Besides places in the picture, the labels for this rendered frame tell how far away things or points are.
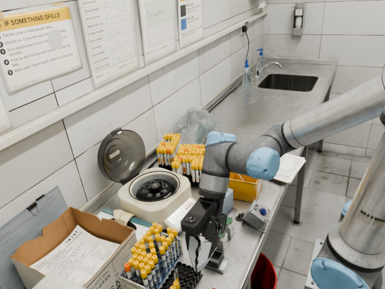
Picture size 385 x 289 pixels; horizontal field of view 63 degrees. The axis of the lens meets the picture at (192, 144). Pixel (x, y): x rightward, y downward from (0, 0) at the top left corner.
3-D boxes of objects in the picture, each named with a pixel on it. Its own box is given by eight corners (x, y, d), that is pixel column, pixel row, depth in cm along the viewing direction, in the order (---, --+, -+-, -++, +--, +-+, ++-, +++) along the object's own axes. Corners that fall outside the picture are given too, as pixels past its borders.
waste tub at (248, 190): (256, 204, 126) (256, 183, 121) (224, 198, 131) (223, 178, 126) (263, 184, 137) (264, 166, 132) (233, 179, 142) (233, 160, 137)
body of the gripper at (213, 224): (224, 235, 86) (232, 192, 85) (212, 243, 78) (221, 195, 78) (199, 227, 89) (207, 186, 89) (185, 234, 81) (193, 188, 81)
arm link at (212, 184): (223, 178, 77) (194, 171, 81) (220, 196, 77) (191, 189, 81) (233, 176, 84) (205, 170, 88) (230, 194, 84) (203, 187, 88)
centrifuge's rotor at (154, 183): (158, 217, 116) (155, 202, 113) (129, 203, 124) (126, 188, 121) (184, 194, 126) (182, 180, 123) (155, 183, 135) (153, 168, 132)
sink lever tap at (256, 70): (280, 79, 257) (281, 63, 250) (252, 77, 267) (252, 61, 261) (285, 73, 270) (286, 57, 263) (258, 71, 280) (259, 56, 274)
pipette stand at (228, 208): (223, 226, 117) (223, 205, 112) (208, 219, 120) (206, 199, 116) (236, 211, 124) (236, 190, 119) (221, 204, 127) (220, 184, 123)
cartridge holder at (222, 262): (223, 274, 99) (223, 266, 97) (197, 264, 103) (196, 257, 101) (229, 261, 103) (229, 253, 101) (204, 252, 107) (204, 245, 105)
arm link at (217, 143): (228, 133, 76) (201, 129, 81) (220, 178, 76) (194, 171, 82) (245, 136, 82) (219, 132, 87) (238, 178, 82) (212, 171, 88)
